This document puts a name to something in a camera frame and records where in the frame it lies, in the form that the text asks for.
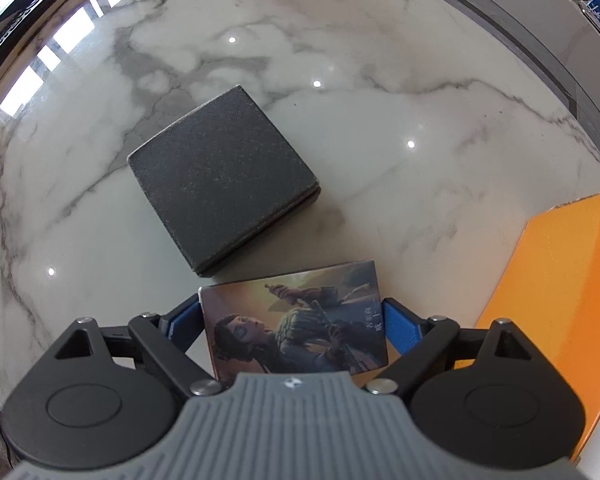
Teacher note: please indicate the orange cardboard box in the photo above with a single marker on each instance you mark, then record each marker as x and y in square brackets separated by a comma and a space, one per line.
[551, 289]

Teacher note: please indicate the illustrated card box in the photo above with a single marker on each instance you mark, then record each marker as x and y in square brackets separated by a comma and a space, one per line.
[315, 321]

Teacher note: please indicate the black square box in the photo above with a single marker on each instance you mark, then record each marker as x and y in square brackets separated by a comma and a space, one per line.
[220, 177]

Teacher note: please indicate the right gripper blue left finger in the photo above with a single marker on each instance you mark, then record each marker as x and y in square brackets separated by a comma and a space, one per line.
[163, 340]

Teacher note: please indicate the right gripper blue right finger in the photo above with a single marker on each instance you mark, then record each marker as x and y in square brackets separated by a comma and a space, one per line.
[422, 345]

